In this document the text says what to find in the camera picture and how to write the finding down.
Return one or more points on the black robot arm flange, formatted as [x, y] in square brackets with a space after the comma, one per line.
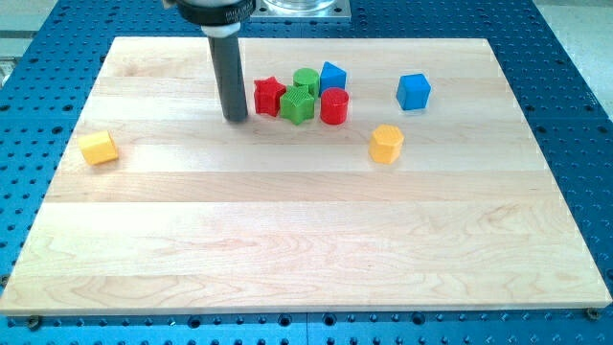
[212, 13]

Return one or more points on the blue triangle block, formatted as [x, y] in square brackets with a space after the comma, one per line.
[332, 76]

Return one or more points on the wooden board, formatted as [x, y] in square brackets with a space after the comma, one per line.
[201, 216]

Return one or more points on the green star block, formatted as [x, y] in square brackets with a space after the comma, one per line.
[297, 104]

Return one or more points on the red cylinder block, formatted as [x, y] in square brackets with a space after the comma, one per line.
[334, 106]

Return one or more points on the orange hexagon block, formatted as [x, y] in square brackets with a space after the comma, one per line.
[385, 144]

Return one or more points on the red star block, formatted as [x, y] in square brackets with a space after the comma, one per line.
[267, 96]

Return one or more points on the green cylinder block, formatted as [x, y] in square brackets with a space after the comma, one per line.
[307, 77]

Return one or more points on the blue cube block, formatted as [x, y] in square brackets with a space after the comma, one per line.
[413, 92]

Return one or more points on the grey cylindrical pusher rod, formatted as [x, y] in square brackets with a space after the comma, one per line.
[225, 54]

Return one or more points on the yellow pentagon block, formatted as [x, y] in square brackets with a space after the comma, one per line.
[98, 147]

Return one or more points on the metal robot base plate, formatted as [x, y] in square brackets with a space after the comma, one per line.
[302, 11]

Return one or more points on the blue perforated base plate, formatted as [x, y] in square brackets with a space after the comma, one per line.
[49, 86]

